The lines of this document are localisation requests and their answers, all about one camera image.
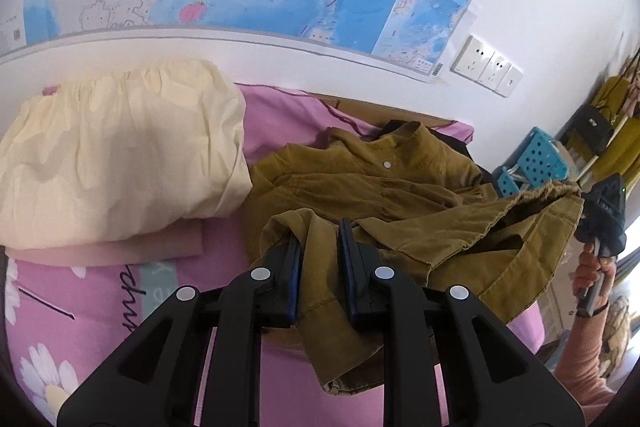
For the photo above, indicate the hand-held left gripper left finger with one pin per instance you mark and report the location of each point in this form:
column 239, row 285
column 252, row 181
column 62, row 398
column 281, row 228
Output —
column 292, row 282

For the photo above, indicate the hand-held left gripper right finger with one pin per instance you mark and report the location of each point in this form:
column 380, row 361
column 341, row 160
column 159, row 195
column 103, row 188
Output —
column 347, row 267

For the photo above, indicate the olive button-up shirt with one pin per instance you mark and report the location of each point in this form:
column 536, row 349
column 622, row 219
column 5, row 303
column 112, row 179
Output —
column 400, row 192

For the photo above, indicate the person's right forearm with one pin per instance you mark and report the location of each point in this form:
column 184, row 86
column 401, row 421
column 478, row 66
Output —
column 582, row 357

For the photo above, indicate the yellow hanging clothes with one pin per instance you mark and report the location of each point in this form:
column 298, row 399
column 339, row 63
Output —
column 620, row 147

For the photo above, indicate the person's right hand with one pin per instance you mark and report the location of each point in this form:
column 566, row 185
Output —
column 585, row 277

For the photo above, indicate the black handbag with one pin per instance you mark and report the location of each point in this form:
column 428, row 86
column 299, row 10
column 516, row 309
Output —
column 592, row 127

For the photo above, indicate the blue perforated plastic basket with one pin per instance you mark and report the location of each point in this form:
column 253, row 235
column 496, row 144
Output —
column 537, row 157

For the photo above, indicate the pink floral bedsheet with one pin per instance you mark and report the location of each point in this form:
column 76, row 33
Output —
column 280, row 124

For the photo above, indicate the brown headboard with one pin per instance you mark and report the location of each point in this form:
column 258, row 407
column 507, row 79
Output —
column 380, row 109

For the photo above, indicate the cream folded garment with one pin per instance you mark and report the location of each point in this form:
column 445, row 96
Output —
column 115, row 147

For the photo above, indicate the white wall socket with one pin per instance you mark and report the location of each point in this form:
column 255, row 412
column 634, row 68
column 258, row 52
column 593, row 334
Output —
column 470, row 57
column 495, row 69

